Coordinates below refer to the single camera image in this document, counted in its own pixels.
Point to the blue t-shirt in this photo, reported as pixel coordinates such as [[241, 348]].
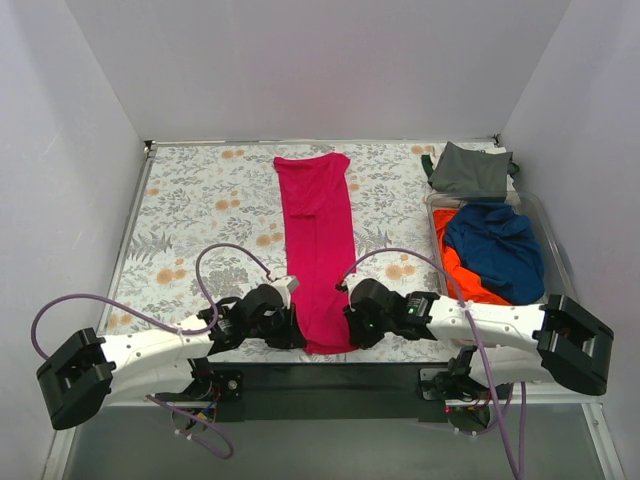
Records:
[[498, 245]]

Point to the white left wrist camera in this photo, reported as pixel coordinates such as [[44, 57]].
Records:
[[285, 286]]

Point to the grey folded t-shirt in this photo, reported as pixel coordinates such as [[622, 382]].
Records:
[[470, 172]]

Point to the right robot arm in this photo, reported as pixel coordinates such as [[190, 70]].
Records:
[[556, 341]]

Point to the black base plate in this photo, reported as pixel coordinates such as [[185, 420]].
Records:
[[326, 391]]

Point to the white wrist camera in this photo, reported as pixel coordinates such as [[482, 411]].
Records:
[[346, 282], [285, 286]]

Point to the clear plastic bin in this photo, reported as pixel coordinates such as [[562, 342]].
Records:
[[558, 273]]

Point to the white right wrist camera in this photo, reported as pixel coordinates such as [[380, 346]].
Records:
[[346, 282]]

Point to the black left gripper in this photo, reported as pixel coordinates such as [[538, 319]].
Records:
[[288, 334]]

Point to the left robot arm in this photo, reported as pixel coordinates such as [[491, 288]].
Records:
[[89, 372]]

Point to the orange t-shirt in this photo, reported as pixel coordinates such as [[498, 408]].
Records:
[[469, 283]]

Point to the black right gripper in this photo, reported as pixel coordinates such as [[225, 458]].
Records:
[[357, 331]]

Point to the pink t-shirt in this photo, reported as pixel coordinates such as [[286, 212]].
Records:
[[319, 244]]

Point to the floral patterned table mat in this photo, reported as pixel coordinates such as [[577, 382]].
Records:
[[210, 224]]

